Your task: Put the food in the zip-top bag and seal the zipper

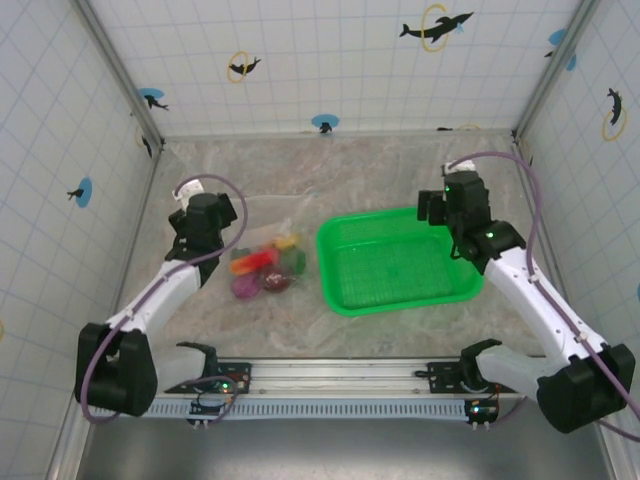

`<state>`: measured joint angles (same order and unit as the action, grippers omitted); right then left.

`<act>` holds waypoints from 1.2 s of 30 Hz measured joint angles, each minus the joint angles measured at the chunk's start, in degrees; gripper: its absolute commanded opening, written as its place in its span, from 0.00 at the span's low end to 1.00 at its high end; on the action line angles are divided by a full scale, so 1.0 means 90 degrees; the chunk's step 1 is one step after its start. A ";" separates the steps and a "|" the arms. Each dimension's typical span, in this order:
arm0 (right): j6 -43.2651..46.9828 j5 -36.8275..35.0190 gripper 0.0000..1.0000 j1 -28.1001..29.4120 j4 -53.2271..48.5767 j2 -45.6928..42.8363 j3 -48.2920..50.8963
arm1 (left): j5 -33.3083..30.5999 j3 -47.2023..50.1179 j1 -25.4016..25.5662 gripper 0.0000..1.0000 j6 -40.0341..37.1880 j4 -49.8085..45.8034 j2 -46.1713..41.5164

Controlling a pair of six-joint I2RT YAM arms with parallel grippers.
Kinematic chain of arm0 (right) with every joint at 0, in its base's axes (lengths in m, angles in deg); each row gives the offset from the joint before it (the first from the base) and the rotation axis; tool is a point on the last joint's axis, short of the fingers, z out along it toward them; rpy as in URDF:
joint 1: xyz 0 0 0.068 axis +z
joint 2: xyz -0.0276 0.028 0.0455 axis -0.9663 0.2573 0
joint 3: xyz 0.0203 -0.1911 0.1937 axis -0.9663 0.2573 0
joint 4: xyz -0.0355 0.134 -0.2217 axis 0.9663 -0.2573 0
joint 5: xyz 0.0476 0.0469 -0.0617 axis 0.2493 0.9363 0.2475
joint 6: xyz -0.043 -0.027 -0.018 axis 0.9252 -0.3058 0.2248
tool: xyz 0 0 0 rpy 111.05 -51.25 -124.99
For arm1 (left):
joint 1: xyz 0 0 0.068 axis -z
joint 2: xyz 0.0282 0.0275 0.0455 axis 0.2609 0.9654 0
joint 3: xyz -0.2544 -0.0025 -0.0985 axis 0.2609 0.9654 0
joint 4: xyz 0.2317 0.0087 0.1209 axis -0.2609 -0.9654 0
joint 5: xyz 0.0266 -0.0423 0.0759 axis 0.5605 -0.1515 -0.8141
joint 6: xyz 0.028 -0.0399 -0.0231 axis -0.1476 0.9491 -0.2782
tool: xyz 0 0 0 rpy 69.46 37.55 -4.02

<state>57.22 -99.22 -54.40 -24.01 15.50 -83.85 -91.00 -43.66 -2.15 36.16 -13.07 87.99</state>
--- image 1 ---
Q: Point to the small green toy food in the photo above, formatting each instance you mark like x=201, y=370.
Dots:
x=241, y=252

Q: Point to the small orange toy food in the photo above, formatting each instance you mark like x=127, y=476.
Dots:
x=238, y=267

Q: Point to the purple toy food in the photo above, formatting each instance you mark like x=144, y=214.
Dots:
x=245, y=288

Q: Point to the dark red round toy food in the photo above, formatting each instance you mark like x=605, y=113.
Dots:
x=275, y=281

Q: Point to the clear zip-top bag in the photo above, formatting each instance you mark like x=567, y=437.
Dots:
x=300, y=285

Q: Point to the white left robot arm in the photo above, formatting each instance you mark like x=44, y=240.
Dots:
x=155, y=300

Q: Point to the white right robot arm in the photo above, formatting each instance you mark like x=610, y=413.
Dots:
x=540, y=310

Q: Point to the green plastic mesh basket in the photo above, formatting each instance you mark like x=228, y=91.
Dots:
x=390, y=270

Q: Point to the left small circuit board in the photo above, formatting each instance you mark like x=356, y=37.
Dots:
x=210, y=407

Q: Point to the small circuit board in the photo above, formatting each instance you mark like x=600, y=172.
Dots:
x=210, y=407
x=482, y=411

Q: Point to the blue patch sticker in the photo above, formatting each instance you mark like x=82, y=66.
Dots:
x=557, y=36

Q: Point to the right small circuit board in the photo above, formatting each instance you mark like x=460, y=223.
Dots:
x=482, y=411

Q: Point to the aluminium frame post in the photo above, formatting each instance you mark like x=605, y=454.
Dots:
x=123, y=75
x=539, y=100

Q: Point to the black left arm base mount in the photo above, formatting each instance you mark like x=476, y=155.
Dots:
x=240, y=372

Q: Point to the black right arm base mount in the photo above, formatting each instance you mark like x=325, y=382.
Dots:
x=445, y=372

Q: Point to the aluminium mounting rail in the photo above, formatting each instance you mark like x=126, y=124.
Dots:
x=340, y=375

